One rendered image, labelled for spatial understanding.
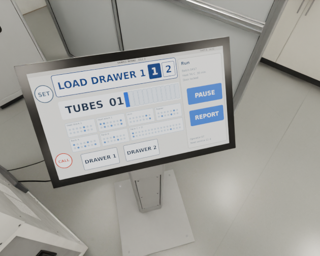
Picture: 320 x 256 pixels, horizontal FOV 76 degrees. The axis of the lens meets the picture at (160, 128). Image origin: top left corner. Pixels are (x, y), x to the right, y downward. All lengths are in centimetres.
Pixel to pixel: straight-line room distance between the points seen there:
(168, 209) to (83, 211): 59
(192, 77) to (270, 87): 196
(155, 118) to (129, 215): 104
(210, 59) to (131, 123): 26
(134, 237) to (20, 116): 153
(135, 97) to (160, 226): 108
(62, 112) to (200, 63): 37
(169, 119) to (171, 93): 7
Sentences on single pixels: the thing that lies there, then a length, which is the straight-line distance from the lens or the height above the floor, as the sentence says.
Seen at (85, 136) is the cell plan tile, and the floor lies 105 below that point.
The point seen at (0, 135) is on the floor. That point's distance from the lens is 225.
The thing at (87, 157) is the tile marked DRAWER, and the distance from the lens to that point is 57.
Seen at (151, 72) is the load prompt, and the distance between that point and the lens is 53.
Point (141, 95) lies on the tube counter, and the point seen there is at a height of 111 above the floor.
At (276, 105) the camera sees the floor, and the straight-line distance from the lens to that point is 231.
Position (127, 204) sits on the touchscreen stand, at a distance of 152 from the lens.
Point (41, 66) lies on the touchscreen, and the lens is 55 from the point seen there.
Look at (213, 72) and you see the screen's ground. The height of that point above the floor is 113.
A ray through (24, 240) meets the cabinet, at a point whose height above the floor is 69.
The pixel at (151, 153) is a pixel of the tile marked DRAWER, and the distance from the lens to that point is 56.
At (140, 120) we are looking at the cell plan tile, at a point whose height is 107.
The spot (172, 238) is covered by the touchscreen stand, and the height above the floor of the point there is 3.
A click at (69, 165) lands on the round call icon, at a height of 100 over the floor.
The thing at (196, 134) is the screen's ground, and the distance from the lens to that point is 58.
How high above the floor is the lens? 149
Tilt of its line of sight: 54 degrees down
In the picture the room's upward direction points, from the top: straight up
